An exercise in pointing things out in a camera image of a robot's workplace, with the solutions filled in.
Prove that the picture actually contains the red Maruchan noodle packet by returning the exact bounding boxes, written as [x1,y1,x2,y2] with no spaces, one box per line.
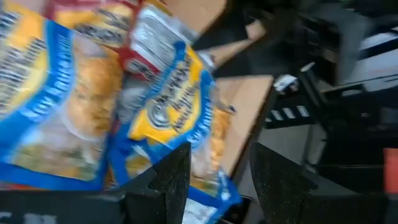
[43,0,175,50]
[118,4,201,82]

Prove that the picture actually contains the blue Maruchan noodle packet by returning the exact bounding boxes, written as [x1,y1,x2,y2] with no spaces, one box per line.
[0,0,124,191]
[107,40,243,224]

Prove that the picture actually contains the orange-red container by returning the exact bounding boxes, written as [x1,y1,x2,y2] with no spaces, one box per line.
[383,147,398,194]

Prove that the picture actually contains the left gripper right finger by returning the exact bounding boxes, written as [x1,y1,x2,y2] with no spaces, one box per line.
[250,141,318,224]

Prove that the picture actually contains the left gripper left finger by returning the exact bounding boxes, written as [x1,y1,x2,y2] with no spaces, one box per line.
[123,141,192,224]

